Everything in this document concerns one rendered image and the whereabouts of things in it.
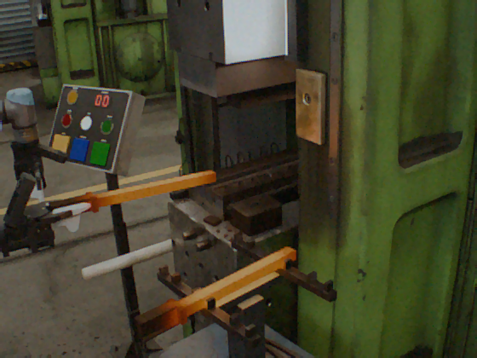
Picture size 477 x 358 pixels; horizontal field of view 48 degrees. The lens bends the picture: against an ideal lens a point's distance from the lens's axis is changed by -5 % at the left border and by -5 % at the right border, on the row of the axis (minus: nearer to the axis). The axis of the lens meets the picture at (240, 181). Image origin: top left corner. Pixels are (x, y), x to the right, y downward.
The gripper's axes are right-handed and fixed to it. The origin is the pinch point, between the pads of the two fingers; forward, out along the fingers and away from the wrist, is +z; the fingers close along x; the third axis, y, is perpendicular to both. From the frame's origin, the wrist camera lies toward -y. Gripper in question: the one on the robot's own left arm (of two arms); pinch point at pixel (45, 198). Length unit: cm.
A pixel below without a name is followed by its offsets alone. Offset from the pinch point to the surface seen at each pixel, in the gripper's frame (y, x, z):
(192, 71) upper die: -47, 18, -39
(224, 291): -41, 75, -7
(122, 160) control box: -26.1, -11.0, -5.1
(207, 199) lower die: -48, 21, -2
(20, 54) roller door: 99, -756, 69
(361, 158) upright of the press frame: -77, 60, -25
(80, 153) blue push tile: -12.3, -19.3, -6.5
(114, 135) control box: -24.7, -13.5, -13.5
